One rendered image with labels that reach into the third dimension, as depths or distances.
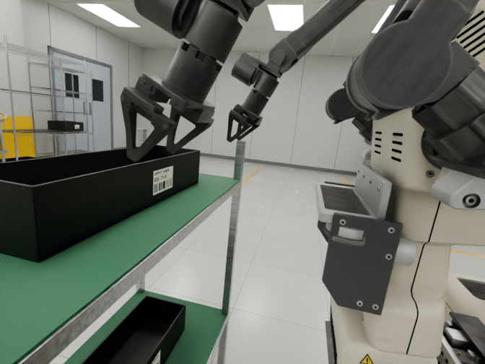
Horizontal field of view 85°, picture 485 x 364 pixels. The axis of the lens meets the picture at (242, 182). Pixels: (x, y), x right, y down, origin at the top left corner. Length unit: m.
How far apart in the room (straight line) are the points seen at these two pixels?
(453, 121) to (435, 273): 0.32
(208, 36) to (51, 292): 0.36
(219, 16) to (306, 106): 7.35
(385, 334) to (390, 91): 0.42
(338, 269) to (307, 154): 7.25
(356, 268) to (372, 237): 0.06
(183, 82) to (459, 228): 0.47
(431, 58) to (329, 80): 7.46
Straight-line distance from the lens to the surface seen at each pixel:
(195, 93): 0.35
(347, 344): 0.60
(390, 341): 0.59
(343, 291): 0.50
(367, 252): 0.47
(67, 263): 0.47
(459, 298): 0.88
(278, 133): 7.68
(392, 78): 0.30
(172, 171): 0.75
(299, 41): 0.77
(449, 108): 0.33
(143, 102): 0.32
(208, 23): 0.35
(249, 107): 0.76
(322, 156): 7.70
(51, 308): 0.39
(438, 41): 0.31
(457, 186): 0.35
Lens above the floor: 1.17
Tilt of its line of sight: 13 degrees down
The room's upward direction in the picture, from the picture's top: 5 degrees clockwise
